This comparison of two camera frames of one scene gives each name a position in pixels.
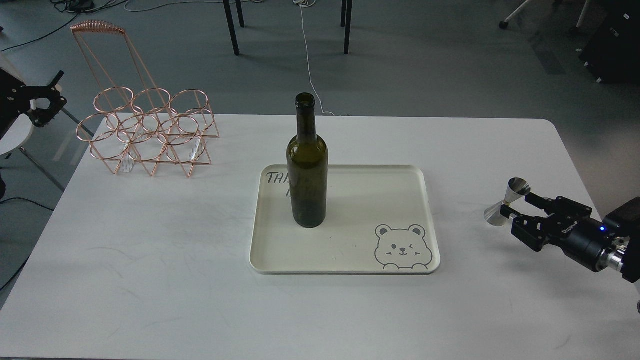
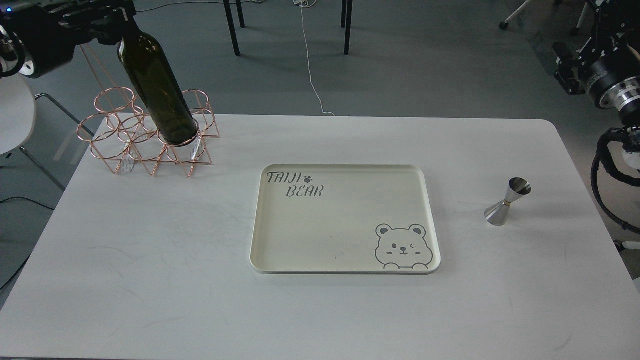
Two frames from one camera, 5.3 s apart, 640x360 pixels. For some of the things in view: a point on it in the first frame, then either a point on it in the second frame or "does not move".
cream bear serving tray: x=379 y=219 does not move
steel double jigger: x=517 y=187 does not move
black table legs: x=343 y=6 does not move
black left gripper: x=14 y=99 -> x=49 y=30
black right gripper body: x=569 y=225 -> x=610 y=53
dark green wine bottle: x=307 y=163 -> x=165 y=98
